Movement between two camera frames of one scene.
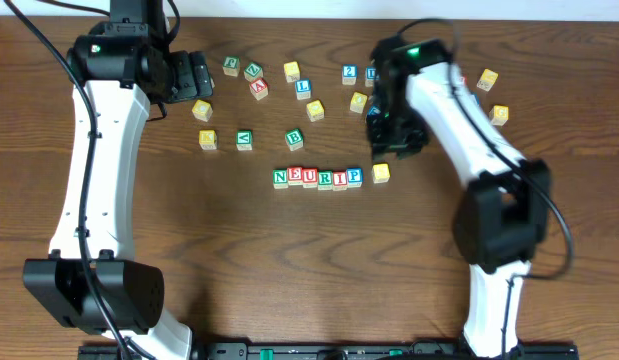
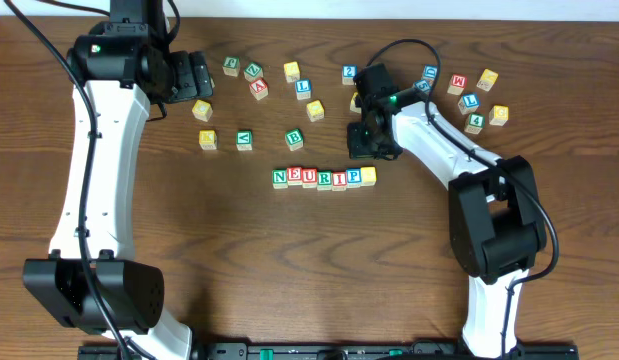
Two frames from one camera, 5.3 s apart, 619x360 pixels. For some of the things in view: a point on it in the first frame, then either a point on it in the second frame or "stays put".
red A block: [259, 88] stays put
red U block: [309, 177] stays put
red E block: [294, 176] stays put
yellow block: [380, 173] -> [368, 176]
